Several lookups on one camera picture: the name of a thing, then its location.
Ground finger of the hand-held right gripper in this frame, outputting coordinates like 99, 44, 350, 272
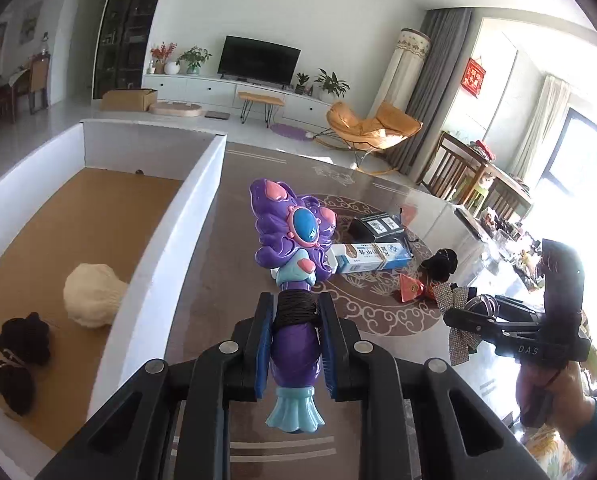
493, 296, 547, 318
443, 306, 517, 345

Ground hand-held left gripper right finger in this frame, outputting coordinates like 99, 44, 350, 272
319, 292, 549, 480

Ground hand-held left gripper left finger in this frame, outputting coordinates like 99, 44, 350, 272
33, 292, 274, 480

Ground silver rhinestone bow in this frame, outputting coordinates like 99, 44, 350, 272
431, 282, 499, 367

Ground black plush hair clip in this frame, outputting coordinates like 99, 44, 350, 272
419, 248, 459, 285

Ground red foil packet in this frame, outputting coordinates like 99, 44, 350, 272
397, 272, 442, 305

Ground blue white toothpaste box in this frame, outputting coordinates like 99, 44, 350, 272
330, 240, 413, 276

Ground black cardboard box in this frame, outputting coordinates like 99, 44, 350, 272
351, 213, 407, 243

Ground white knit hat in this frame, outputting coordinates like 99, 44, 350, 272
63, 262, 130, 329

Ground purple mermaid toy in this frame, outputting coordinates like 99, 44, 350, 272
250, 178, 338, 433

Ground large white storage box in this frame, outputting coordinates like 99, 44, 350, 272
0, 119, 228, 480

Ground black fuzzy item pair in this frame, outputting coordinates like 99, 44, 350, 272
0, 312, 53, 366

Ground black scrunchie with pearls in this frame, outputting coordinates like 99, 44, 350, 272
0, 360, 36, 416

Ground dark patterned glass desktop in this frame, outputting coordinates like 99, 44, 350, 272
86, 141, 544, 480

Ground person's right hand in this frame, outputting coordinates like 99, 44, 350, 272
516, 361, 597, 433

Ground yellow floral cloth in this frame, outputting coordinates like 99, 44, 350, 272
521, 430, 579, 480

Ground wooden slat chair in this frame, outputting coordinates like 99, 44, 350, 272
419, 131, 474, 201

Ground white sheer curtain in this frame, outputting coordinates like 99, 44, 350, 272
516, 75, 572, 186

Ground grey curtain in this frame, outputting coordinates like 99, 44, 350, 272
396, 8, 474, 181

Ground orange lounge chair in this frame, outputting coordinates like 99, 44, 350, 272
313, 101, 423, 176

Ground standing air conditioner with cover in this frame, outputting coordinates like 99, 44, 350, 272
379, 28, 432, 126

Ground purple floor mat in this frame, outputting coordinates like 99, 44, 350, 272
270, 122, 313, 142

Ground beige pet bed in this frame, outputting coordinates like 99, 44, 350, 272
150, 101, 203, 119

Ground large leafy potted plant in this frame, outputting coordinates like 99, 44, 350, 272
313, 68, 350, 102

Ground wooden bench with metal legs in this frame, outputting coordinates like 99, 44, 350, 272
237, 91, 285, 128

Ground brown cardboard box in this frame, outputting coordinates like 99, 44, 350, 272
101, 88, 158, 112

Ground white television cabinet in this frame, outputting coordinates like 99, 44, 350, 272
142, 74, 337, 121

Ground green potted plant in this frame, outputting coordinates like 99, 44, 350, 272
177, 46, 212, 76

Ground flat screen television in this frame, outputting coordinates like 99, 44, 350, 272
217, 36, 302, 85

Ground red flowers in vase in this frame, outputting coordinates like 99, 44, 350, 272
150, 42, 180, 75

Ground wooden dining chair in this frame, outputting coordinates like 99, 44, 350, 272
28, 55, 50, 113

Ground dark glass display cabinet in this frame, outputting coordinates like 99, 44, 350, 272
92, 0, 172, 101

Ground red wall hanging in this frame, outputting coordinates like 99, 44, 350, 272
465, 57, 485, 97

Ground framed wall painting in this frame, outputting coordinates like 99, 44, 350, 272
19, 1, 43, 43

